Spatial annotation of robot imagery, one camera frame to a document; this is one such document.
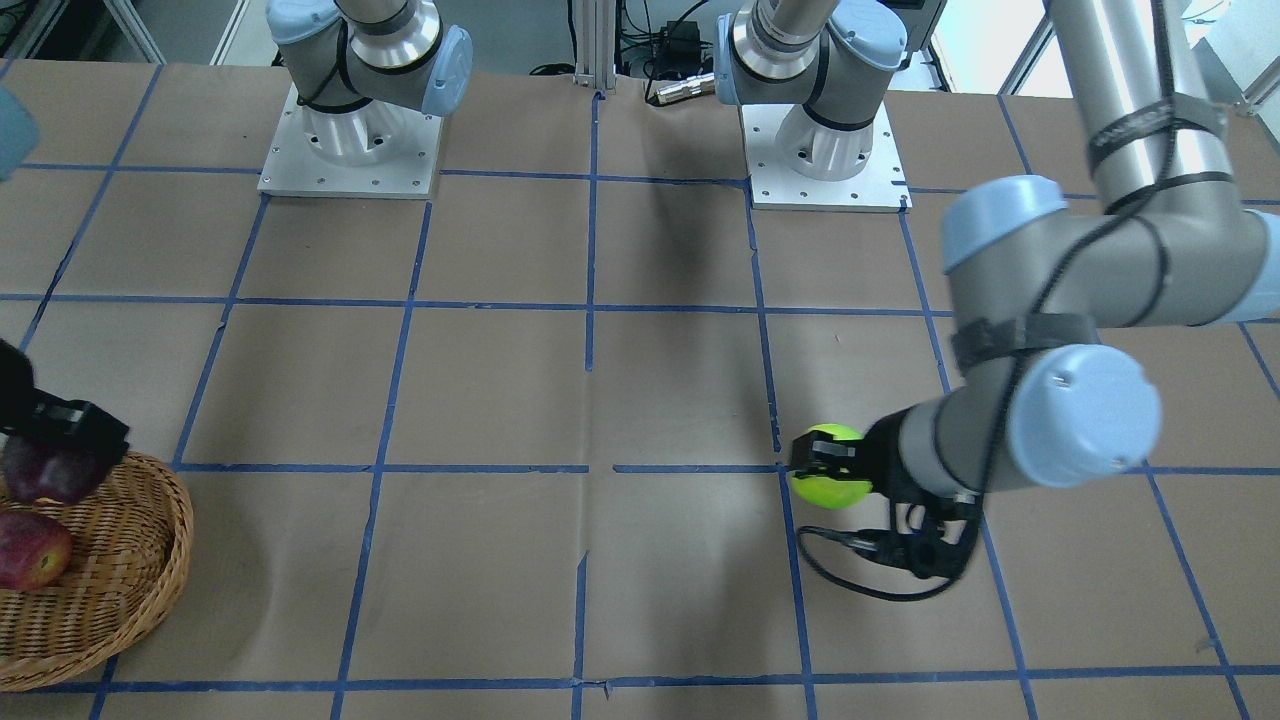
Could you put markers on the wicker basket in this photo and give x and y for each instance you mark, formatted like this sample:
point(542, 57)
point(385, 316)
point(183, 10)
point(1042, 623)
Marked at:
point(132, 547)

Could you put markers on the red yellow apple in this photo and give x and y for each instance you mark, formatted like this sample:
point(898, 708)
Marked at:
point(35, 550)

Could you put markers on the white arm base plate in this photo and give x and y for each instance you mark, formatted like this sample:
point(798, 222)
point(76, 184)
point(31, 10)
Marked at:
point(797, 165)

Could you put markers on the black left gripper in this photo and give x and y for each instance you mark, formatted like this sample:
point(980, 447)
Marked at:
point(882, 447)

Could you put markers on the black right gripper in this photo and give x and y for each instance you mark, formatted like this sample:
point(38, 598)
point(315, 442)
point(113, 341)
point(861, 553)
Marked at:
point(70, 428)

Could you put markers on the aluminium frame post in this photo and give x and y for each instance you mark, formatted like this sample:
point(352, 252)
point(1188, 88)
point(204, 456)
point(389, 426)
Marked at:
point(594, 35)

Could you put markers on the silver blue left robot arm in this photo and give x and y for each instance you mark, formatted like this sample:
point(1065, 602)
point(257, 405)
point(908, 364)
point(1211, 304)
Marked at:
point(1044, 402)

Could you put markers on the green apple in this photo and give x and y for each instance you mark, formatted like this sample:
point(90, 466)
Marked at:
point(819, 472)

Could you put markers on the dark red apple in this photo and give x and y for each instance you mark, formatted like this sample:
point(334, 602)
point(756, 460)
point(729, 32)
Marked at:
point(50, 472)

